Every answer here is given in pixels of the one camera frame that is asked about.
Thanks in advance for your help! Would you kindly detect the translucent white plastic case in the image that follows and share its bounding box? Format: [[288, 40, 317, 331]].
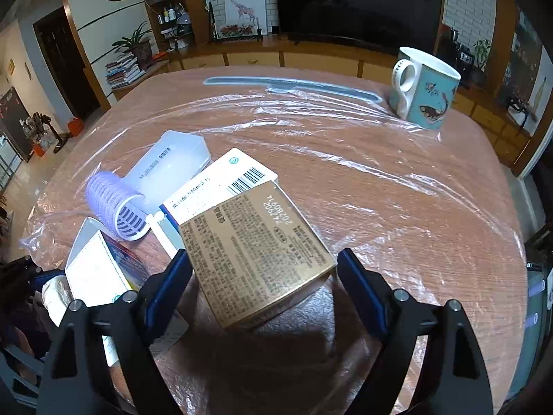
[[124, 130, 212, 208]]

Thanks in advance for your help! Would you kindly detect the crumpled white tissue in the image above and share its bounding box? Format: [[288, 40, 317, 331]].
[[42, 276, 73, 327]]

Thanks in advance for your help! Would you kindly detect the white and blue carton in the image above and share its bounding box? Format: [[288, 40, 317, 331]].
[[65, 217, 188, 366]]

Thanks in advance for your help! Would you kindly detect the black floor stand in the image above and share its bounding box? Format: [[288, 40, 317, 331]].
[[26, 112, 65, 154]]

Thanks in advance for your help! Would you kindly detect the giraffe picture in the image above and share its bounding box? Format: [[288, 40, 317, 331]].
[[224, 0, 266, 27]]

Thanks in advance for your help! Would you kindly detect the white plastic stick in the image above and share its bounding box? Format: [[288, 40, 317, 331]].
[[147, 213, 182, 260]]

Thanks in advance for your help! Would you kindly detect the potted plant in dark pot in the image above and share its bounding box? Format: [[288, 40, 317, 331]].
[[112, 21, 155, 70]]

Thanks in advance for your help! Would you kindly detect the gold printed carton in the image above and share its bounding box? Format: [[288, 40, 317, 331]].
[[178, 180, 338, 329]]

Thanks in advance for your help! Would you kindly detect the stack of books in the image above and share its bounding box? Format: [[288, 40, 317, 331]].
[[105, 52, 148, 91]]

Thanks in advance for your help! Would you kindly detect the purple hair roller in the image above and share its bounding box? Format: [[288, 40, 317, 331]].
[[84, 170, 152, 242]]

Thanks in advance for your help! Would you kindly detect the black flat-screen television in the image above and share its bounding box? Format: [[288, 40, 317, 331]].
[[273, 0, 445, 56]]

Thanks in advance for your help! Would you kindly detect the teal patterned mug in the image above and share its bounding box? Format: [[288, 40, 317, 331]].
[[387, 47, 462, 130]]

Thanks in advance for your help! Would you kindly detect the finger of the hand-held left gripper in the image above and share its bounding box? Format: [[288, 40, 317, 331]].
[[0, 256, 65, 288]]

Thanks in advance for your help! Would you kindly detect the dark wooden door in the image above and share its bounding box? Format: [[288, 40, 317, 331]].
[[32, 6, 102, 122]]

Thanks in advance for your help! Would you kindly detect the small green potted plant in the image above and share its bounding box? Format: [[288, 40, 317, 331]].
[[471, 39, 493, 87]]

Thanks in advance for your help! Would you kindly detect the clear plastic table cover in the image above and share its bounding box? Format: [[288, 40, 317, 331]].
[[32, 66, 528, 415]]

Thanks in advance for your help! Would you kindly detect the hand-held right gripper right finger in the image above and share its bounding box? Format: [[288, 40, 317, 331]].
[[336, 248, 494, 415]]

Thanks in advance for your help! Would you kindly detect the wooden side table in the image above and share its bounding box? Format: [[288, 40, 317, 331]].
[[110, 61, 171, 104]]

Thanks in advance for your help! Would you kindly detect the black coffee machine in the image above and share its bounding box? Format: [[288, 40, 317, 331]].
[[449, 28, 476, 70]]

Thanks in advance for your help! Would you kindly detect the black and white bag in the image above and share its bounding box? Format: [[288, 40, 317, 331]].
[[505, 95, 538, 126]]

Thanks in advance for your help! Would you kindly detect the white barcode medicine box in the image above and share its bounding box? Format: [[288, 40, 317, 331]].
[[159, 147, 279, 227]]

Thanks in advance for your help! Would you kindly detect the framed red flower picture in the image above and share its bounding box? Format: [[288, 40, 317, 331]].
[[214, 21, 262, 42]]

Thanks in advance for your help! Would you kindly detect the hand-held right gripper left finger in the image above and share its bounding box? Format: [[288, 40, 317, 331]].
[[37, 248, 194, 415]]

